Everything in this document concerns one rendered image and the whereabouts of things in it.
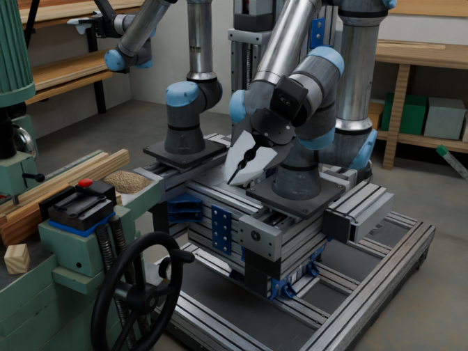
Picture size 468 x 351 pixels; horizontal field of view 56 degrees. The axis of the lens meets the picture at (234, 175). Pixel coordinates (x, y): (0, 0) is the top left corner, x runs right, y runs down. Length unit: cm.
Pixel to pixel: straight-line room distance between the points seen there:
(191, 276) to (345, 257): 71
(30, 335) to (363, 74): 95
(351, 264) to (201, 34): 119
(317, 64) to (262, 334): 115
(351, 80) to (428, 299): 144
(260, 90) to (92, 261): 49
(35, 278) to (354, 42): 88
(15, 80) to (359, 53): 76
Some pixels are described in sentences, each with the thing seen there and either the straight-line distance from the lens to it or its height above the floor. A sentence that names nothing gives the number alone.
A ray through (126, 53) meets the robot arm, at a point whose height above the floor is 115.
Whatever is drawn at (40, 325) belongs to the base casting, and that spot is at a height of 76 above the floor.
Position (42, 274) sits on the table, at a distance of 100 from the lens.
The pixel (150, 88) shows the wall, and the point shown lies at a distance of 498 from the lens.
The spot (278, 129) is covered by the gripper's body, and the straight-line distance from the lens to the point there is 69.
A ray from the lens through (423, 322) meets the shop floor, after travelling 223.
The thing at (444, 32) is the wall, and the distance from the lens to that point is 388.
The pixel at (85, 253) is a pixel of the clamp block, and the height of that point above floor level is 93.
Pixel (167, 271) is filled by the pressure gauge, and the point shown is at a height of 67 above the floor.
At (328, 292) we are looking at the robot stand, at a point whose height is 21.
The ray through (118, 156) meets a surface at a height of 94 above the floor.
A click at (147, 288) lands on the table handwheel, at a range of 96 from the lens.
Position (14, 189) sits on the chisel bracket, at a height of 102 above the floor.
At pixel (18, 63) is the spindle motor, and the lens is 97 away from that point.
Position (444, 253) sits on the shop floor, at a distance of 270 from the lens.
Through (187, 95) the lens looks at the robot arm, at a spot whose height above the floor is 103.
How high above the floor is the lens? 146
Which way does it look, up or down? 27 degrees down
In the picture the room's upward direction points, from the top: straight up
